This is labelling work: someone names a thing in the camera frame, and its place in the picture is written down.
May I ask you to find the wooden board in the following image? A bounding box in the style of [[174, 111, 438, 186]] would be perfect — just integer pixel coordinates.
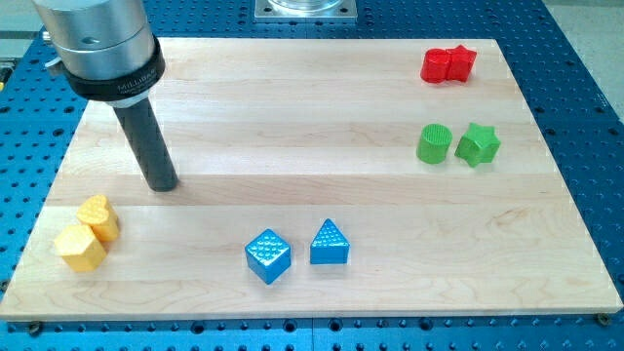
[[1, 38, 622, 321]]

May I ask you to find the green star block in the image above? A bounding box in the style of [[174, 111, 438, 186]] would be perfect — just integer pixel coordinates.
[[454, 123, 501, 168]]

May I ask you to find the blue cube block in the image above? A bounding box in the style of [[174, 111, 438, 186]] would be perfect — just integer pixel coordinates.
[[245, 229, 292, 285]]

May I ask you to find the blue triangle block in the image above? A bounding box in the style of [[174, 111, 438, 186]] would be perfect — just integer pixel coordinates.
[[310, 218, 350, 264]]

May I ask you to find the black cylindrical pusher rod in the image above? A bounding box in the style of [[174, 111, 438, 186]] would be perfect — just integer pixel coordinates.
[[113, 98, 178, 192]]

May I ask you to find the green cylinder block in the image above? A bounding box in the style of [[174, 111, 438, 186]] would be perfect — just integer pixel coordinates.
[[416, 124, 452, 164]]

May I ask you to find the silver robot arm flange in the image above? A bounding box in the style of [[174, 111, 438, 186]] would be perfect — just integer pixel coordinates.
[[33, 0, 165, 108]]

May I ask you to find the red star block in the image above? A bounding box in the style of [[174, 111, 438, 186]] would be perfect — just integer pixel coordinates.
[[446, 45, 478, 83]]

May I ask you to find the red cylinder block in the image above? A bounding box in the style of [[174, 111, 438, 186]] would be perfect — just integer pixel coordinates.
[[420, 48, 450, 84]]

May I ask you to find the yellow hexagon block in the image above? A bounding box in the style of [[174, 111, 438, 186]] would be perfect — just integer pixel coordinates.
[[54, 224, 107, 272]]

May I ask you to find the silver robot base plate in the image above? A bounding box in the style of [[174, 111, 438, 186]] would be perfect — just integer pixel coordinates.
[[253, 0, 358, 22]]

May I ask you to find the yellow heart block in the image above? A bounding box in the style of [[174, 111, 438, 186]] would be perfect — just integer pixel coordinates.
[[76, 194, 120, 242]]

